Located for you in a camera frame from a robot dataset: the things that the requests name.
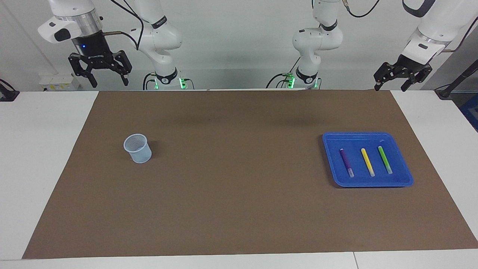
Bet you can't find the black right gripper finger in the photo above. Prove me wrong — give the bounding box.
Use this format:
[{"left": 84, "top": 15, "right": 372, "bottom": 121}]
[
  {"left": 112, "top": 50, "right": 132, "bottom": 86},
  {"left": 68, "top": 53, "right": 98, "bottom": 88}
]

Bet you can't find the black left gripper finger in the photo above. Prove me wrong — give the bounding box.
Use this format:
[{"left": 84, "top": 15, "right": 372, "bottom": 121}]
[
  {"left": 374, "top": 62, "right": 396, "bottom": 91},
  {"left": 401, "top": 65, "right": 432, "bottom": 92}
]

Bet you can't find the green pen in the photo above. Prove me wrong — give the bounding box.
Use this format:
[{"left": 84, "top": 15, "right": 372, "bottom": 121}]
[{"left": 378, "top": 146, "right": 393, "bottom": 174}]

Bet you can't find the yellow pen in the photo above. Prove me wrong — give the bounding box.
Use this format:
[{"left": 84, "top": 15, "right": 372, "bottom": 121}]
[{"left": 360, "top": 148, "right": 375, "bottom": 177}]

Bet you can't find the purple pen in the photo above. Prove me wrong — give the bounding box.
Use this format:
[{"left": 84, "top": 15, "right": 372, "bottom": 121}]
[{"left": 339, "top": 149, "right": 354, "bottom": 178}]

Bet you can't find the white power strip box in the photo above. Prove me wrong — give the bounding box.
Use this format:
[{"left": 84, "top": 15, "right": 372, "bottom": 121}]
[{"left": 39, "top": 74, "right": 81, "bottom": 92}]

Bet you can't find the black stand pole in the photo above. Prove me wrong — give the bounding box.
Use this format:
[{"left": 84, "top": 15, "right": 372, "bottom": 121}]
[{"left": 435, "top": 59, "right": 478, "bottom": 99}]

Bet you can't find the blue crate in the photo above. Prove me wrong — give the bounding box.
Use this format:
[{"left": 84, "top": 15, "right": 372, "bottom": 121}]
[{"left": 459, "top": 93, "right": 478, "bottom": 132}]

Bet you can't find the translucent plastic cup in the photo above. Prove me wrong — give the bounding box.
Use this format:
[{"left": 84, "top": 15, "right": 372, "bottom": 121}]
[{"left": 123, "top": 133, "right": 152, "bottom": 164}]

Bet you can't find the blue plastic tray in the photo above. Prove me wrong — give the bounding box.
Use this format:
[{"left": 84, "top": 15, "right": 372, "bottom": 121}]
[{"left": 322, "top": 132, "right": 414, "bottom": 188}]

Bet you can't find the brown table mat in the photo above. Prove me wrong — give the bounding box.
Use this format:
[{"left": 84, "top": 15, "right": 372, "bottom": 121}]
[{"left": 22, "top": 90, "right": 478, "bottom": 259}]

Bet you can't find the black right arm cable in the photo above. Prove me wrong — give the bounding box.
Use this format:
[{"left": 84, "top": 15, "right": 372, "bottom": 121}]
[{"left": 102, "top": 0, "right": 145, "bottom": 51}]

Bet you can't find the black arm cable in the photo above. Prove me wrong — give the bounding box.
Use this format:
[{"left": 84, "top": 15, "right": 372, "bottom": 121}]
[
  {"left": 102, "top": 0, "right": 145, "bottom": 51},
  {"left": 344, "top": 0, "right": 478, "bottom": 53}
]

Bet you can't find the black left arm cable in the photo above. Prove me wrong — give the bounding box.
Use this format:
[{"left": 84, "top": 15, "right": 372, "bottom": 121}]
[{"left": 344, "top": 0, "right": 478, "bottom": 53}]

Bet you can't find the black clamp mount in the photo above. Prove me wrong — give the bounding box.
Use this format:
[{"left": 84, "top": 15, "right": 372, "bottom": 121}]
[{"left": 0, "top": 79, "right": 20, "bottom": 102}]

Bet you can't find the black left base cable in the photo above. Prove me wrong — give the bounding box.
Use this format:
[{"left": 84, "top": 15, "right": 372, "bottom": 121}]
[{"left": 266, "top": 56, "right": 301, "bottom": 89}]

